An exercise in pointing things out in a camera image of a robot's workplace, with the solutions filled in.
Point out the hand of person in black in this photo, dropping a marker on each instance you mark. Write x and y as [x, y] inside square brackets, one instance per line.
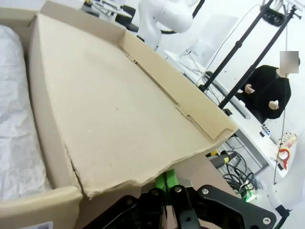
[249, 88]
[274, 105]

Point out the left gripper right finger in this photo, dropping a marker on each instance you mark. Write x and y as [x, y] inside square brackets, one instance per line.
[214, 205]

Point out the white tissue paper sheet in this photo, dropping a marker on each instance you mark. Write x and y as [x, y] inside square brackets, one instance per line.
[14, 107]

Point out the cardboard shoe box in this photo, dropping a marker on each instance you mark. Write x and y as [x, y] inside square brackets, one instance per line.
[107, 107]

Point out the black office chair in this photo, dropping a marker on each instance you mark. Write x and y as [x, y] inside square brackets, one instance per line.
[126, 19]

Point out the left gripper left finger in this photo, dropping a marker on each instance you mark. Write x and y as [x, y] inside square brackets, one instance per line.
[143, 210]

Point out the black camera tripod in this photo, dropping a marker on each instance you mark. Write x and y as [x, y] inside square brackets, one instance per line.
[238, 45]

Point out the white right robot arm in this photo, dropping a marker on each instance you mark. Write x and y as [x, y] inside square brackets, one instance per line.
[166, 14]

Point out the long white desk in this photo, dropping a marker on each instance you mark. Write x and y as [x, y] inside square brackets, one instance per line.
[252, 140]

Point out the seated person in black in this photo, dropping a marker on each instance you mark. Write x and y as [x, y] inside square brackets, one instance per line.
[262, 95]

